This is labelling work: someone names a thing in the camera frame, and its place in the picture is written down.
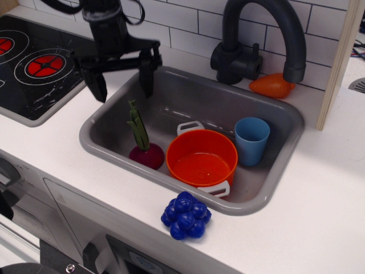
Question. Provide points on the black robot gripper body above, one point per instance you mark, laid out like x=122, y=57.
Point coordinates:
x=114, y=48

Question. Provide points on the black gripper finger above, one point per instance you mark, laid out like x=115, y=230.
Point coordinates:
x=92, y=77
x=148, y=63

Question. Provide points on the purple toy beet green stalks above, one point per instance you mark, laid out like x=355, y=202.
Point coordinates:
x=145, y=152

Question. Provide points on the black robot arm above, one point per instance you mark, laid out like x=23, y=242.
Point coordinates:
x=114, y=48

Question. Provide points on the grey plastic sink basin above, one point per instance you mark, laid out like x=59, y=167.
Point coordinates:
x=180, y=97

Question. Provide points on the black toy stove top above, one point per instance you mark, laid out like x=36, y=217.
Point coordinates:
x=37, y=75

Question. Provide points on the dark grey toy faucet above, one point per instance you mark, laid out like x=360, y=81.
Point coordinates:
x=233, y=62

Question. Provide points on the blue plastic cup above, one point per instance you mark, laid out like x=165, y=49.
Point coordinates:
x=251, y=135

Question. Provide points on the orange toy carrot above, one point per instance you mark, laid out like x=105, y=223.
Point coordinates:
x=273, y=86

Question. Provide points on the white toy kitchen cabinet front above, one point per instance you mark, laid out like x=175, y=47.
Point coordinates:
x=101, y=238

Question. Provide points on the blue toy grape bunch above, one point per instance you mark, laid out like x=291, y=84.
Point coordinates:
x=185, y=216

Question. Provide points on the light wooden side panel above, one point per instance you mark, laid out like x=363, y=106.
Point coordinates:
x=347, y=37

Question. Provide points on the grey round drain grate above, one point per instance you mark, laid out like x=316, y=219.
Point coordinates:
x=358, y=85

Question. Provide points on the orange toy pot white handles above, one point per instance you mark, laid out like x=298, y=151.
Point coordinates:
x=202, y=158

